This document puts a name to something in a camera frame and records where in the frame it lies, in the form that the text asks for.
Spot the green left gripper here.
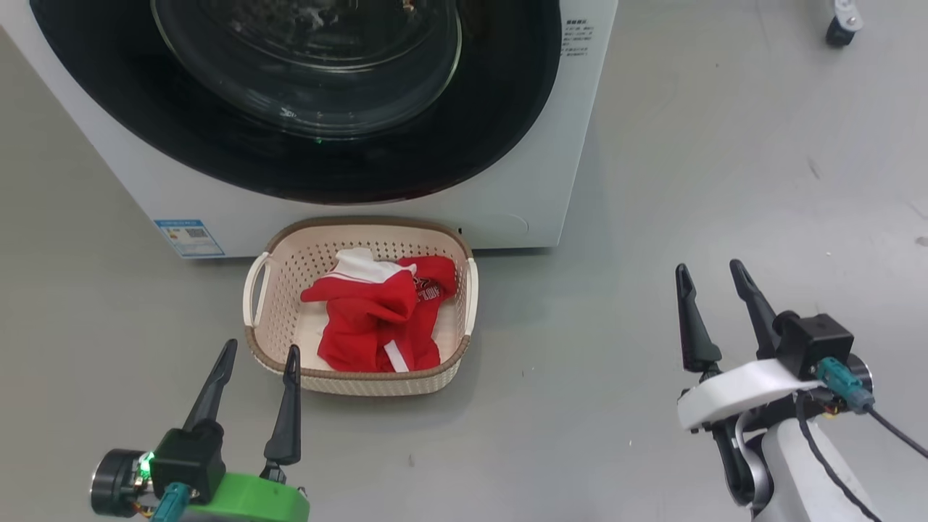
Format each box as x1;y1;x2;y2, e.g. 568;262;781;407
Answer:
183;339;311;522

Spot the red and white garment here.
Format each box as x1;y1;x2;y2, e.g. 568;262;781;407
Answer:
301;248;457;374

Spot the small printed text label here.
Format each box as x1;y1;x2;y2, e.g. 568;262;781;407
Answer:
565;20;592;57

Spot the white front-load washing machine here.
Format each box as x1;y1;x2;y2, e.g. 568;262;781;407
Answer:
0;0;619;260

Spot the teal-plug right camera cable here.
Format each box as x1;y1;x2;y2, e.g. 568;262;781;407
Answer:
816;357;928;460

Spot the teal-plug left camera cable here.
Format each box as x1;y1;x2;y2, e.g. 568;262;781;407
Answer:
149;482;191;522

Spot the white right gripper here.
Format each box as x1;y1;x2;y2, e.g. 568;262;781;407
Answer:
676;259;825;433

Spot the teal-plug camera cable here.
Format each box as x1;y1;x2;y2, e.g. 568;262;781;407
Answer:
816;357;928;460
149;482;191;522

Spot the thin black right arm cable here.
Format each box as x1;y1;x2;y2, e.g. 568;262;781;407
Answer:
796;391;882;522

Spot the grey rolling stand with caster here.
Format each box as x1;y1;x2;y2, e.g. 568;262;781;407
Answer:
825;0;865;49

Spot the blue energy label sticker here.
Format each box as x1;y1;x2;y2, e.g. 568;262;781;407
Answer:
154;219;225;259

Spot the black cylindrical left gripper motor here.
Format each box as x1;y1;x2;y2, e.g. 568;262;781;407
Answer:
91;449;153;518

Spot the cream perforated laundry basket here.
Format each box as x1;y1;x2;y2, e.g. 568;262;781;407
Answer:
243;215;479;397

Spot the dark round glass washer door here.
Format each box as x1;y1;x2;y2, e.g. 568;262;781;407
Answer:
29;0;563;205

